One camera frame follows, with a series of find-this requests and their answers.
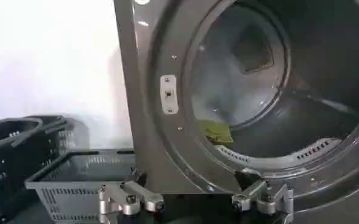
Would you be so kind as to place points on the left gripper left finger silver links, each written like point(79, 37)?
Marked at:
point(130, 199)

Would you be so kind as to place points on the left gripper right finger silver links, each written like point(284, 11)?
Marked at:
point(266, 198)

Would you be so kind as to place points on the grey plastic laundry basket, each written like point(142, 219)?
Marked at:
point(75, 185)

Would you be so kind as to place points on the green garment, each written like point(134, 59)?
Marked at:
point(217, 133)

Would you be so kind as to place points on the grey dryer with round opening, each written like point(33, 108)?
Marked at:
point(246, 94)

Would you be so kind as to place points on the white door latch plate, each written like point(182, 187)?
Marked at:
point(169, 94)

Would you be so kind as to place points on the black plastic laundry basket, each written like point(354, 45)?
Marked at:
point(17, 158)

